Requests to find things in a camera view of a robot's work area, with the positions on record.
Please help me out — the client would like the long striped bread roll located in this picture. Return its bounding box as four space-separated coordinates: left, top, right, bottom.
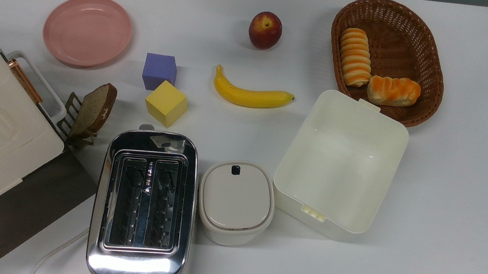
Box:
335 26 378 89

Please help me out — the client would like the brown bread slice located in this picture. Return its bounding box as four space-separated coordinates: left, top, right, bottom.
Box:
69 79 119 141

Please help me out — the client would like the short orange bread roll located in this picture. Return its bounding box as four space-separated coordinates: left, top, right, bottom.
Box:
366 73 423 110

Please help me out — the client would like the red apple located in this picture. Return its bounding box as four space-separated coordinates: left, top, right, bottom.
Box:
246 9 285 52

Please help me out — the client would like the pink plate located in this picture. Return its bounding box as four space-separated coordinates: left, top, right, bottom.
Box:
38 0 137 74

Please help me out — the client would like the purple cube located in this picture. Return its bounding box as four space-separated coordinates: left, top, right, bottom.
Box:
140 52 179 94

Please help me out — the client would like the yellow banana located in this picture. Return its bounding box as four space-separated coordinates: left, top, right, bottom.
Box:
211 64 298 114

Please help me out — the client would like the yellow cube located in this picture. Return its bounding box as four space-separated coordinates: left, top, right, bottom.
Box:
142 78 191 130

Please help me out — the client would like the brown wicker basket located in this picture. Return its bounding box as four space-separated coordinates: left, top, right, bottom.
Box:
320 0 455 132

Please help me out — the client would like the white lidded container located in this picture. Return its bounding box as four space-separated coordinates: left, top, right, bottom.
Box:
192 156 280 252

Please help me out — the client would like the open white plastic box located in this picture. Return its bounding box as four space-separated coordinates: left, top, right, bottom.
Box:
266 84 414 249

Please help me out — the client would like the chrome two-slot toaster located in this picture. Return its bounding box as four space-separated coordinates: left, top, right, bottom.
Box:
83 119 207 274

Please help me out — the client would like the white toaster cable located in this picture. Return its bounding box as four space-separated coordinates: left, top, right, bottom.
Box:
28 220 91 274

